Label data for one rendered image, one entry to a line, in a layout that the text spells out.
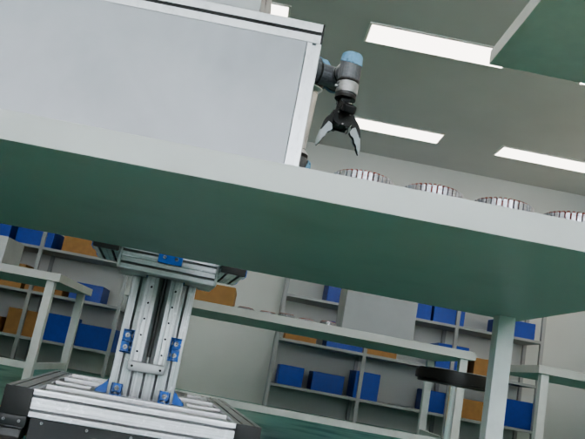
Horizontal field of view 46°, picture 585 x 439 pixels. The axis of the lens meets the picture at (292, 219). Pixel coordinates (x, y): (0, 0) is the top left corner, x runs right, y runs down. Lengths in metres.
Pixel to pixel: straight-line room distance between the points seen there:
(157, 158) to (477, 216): 0.52
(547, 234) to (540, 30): 0.48
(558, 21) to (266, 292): 7.24
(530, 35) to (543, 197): 7.99
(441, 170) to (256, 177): 8.04
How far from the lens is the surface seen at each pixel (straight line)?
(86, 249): 8.20
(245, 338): 8.43
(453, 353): 4.46
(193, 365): 8.45
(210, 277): 2.56
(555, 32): 1.52
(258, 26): 1.44
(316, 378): 7.91
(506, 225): 1.17
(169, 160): 1.13
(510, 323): 2.14
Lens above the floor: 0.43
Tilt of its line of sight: 12 degrees up
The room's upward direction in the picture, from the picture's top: 11 degrees clockwise
